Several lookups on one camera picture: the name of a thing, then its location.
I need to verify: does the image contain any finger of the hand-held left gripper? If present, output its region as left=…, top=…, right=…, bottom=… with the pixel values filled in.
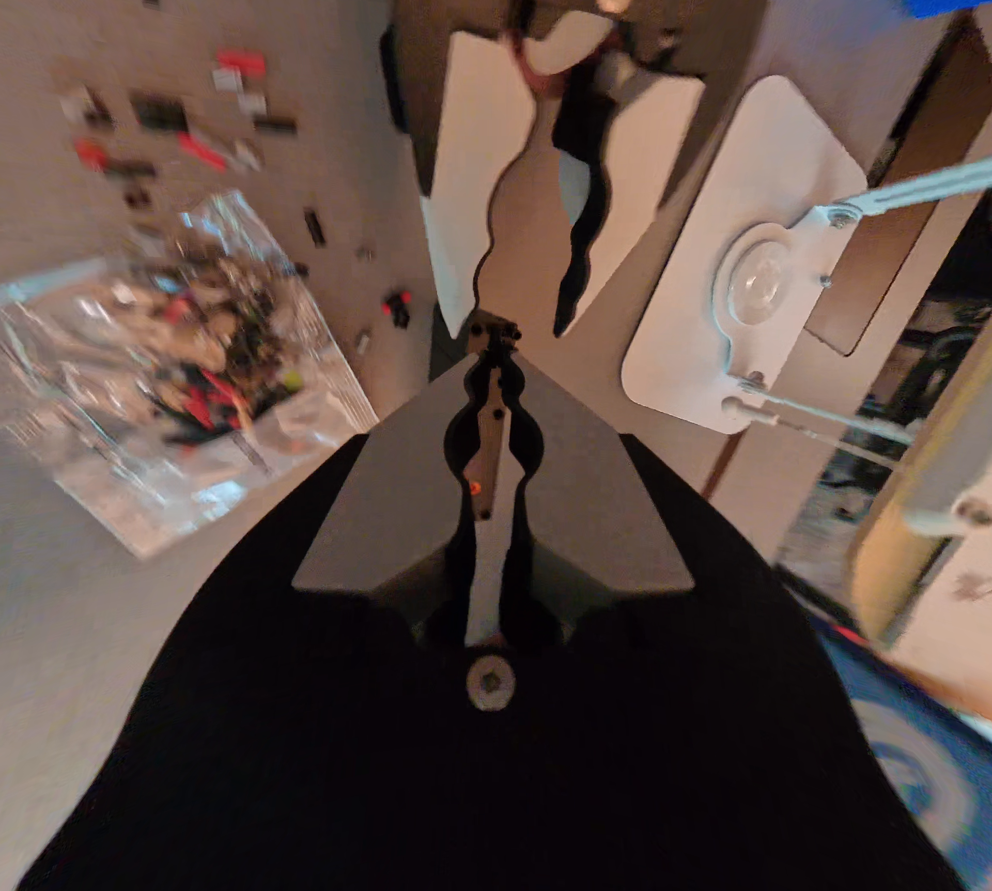
left=552, top=50, right=706, bottom=339
left=422, top=30, right=544, bottom=340

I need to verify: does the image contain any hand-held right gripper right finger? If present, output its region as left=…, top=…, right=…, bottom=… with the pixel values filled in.
left=504, top=352, right=694, bottom=646

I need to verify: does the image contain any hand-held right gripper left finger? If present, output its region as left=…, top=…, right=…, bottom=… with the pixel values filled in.
left=293, top=355, right=485, bottom=646

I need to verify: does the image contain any clear plastic parts bag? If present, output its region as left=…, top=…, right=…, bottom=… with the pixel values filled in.
left=0, top=192, right=381, bottom=559

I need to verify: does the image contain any white book stand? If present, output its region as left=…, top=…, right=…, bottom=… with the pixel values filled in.
left=620, top=75, right=992, bottom=644

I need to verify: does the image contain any long red axle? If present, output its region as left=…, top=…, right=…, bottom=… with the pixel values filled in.
left=178, top=133, right=228, bottom=171

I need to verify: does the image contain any group of black connector pins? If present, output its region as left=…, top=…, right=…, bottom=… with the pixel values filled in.
left=77, top=0, right=327, bottom=249

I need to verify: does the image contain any blue robot kit box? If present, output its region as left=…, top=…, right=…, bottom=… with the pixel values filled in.
left=775, top=565, right=992, bottom=877

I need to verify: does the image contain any brown desk cable flap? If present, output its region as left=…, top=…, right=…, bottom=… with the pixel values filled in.
left=806, top=30, right=970, bottom=357

